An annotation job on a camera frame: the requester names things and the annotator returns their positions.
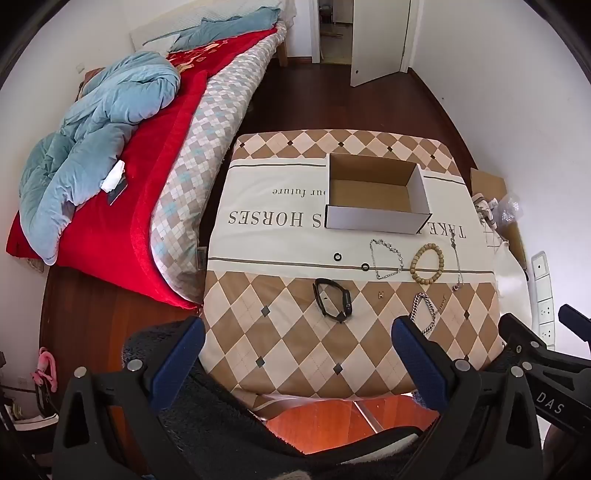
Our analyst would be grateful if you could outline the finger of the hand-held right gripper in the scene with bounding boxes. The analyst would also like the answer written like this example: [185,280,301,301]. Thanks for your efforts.
[558,304,591,344]
[498,313,591,371]

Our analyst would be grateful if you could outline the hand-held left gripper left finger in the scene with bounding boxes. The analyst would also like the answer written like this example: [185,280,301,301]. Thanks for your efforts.
[53,316,206,480]

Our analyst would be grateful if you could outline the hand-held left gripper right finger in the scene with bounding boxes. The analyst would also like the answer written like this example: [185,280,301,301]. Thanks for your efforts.
[392,315,543,480]

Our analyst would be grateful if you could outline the thick silver link bracelet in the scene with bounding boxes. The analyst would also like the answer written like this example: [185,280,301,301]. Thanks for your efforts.
[410,293,447,334]

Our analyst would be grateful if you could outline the wooden bead bracelet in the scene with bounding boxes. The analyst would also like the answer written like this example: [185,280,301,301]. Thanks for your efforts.
[410,244,445,283]

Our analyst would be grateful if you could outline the black smart wristband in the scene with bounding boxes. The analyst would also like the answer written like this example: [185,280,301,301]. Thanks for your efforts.
[313,278,354,323]

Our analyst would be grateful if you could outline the silver pendant chain necklace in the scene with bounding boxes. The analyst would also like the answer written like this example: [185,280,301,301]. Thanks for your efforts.
[449,228,464,292]

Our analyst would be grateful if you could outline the thin silver chain necklace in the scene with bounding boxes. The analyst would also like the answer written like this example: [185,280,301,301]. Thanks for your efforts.
[369,239,403,280]

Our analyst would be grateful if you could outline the white cardboard box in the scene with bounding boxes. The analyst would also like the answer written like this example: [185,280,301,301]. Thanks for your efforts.
[324,153,433,235]

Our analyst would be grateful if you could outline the white power strip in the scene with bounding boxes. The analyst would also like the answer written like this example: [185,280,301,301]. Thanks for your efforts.
[529,251,557,348]

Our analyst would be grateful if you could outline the beige checkered printed tablecloth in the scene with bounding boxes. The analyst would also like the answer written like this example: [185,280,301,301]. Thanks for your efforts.
[203,130,507,400]

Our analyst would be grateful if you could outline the clear plastic bag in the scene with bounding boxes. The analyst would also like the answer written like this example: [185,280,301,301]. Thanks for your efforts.
[495,194,523,223]

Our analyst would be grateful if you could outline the flat brown cardboard sheet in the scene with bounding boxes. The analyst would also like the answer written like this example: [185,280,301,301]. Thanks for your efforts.
[470,168,528,274]

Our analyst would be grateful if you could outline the white crumpled tissue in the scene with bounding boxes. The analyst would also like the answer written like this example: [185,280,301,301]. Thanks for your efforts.
[100,160,127,193]

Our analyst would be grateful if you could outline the light blue duvet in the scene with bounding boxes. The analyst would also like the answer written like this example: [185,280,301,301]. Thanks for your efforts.
[21,51,182,265]

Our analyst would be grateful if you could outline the white door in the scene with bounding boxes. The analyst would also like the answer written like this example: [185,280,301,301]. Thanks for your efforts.
[350,0,412,88]

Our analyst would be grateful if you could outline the light blue blanket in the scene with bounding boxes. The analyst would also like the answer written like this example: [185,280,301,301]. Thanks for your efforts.
[143,7,280,52]

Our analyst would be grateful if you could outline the pink strap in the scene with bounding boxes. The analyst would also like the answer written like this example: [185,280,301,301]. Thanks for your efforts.
[31,347,59,394]

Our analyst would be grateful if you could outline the wooden bed frame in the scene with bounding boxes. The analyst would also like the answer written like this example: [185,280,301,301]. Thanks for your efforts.
[276,23,290,68]

